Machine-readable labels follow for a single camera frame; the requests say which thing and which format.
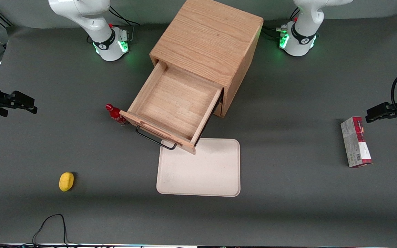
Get red cola bottle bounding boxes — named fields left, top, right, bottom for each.
left=105, top=103, right=128, bottom=126

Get cream rectangular tray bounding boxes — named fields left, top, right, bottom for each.
left=156, top=138, right=241, bottom=197

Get grey aluminium frame rail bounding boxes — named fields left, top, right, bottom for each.
left=0, top=11, right=13, bottom=28

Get wooden drawer cabinet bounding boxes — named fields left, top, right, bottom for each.
left=149, top=0, right=264, bottom=118

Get thin black table cable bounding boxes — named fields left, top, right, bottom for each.
left=0, top=214, right=82, bottom=248

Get red plaid carton box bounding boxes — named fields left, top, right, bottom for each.
left=340, top=116, right=373, bottom=168

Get yellow lemon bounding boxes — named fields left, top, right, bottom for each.
left=59, top=172, right=75, bottom=192

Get black base cables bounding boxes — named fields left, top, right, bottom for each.
left=261, top=25, right=288, bottom=39
left=108, top=5, right=140, bottom=42

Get black left base cables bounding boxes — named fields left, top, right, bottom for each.
left=261, top=25, right=288, bottom=39

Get black right base cables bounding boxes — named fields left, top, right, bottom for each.
left=108, top=5, right=140, bottom=42

